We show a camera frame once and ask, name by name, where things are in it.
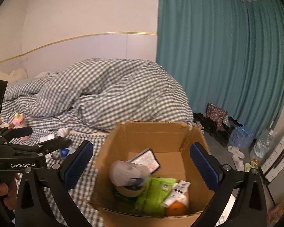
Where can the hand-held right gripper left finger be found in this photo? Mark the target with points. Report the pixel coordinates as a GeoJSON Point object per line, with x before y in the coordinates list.
{"type": "Point", "coordinates": [78, 163]}

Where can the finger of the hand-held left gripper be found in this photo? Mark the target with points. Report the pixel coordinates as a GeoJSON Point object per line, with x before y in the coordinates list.
{"type": "Point", "coordinates": [16, 133]}
{"type": "Point", "coordinates": [54, 143]}

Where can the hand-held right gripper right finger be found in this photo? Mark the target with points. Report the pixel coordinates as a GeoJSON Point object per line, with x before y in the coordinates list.
{"type": "Point", "coordinates": [203, 165]}

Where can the white tube bottle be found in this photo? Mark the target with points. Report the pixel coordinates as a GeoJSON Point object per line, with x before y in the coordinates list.
{"type": "Point", "coordinates": [177, 190]}

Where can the clear plastic bag red label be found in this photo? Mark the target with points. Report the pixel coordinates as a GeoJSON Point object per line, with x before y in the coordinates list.
{"type": "Point", "coordinates": [127, 170]}

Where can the orange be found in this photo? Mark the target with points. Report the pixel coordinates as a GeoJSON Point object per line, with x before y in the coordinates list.
{"type": "Point", "coordinates": [176, 209]}

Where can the cardboard box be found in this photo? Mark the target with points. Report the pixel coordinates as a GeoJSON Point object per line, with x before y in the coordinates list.
{"type": "Point", "coordinates": [156, 137]}

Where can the white tape roll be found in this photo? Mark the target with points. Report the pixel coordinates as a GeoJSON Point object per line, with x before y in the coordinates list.
{"type": "Point", "coordinates": [127, 191]}

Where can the black-edged printed box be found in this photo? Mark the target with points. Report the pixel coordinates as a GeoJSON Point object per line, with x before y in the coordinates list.
{"type": "Point", "coordinates": [145, 160]}

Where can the light green wipes pack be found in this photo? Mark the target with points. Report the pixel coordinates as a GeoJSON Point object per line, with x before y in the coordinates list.
{"type": "Point", "coordinates": [151, 194]}

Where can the person's left hand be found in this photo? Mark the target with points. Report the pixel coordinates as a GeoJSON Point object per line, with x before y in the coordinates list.
{"type": "Point", "coordinates": [0, 190]}

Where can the pink drinking bottle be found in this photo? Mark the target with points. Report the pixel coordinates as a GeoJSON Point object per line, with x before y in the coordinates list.
{"type": "Point", "coordinates": [20, 123]}

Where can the blue white tissue pack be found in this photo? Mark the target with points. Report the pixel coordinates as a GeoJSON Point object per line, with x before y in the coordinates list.
{"type": "Point", "coordinates": [65, 151]}

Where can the grey checked bed sheet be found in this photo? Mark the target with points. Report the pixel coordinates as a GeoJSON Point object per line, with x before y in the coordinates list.
{"type": "Point", "coordinates": [45, 125]}

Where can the white slipper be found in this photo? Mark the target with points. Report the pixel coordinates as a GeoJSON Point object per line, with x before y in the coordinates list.
{"type": "Point", "coordinates": [238, 163]}
{"type": "Point", "coordinates": [235, 151]}

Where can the black shoe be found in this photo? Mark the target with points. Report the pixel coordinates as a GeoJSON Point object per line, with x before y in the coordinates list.
{"type": "Point", "coordinates": [201, 119]}
{"type": "Point", "coordinates": [220, 134]}

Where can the green slipper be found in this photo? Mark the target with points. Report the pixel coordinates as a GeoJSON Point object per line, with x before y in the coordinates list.
{"type": "Point", "coordinates": [254, 165]}
{"type": "Point", "coordinates": [247, 166]}

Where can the pack of water bottles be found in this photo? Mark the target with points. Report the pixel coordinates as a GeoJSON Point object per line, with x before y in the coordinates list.
{"type": "Point", "coordinates": [242, 136]}

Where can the patterned bag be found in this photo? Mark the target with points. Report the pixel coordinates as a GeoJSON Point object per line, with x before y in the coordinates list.
{"type": "Point", "coordinates": [215, 113]}

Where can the beige pillow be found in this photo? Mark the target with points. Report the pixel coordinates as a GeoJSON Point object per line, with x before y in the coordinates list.
{"type": "Point", "coordinates": [16, 74]}

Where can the large clear water jug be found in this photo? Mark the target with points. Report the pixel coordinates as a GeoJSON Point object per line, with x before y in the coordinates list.
{"type": "Point", "coordinates": [262, 146]}

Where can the white radiator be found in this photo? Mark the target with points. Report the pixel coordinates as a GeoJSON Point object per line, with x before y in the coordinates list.
{"type": "Point", "coordinates": [277, 158]}

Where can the grey checked duvet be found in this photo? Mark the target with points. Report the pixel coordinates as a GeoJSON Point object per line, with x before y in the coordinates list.
{"type": "Point", "coordinates": [108, 87]}

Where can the brown printed box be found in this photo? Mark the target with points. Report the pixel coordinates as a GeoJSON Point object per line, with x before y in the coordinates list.
{"type": "Point", "coordinates": [278, 210]}

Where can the teal curtain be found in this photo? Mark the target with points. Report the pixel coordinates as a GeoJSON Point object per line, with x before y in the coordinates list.
{"type": "Point", "coordinates": [215, 52]}

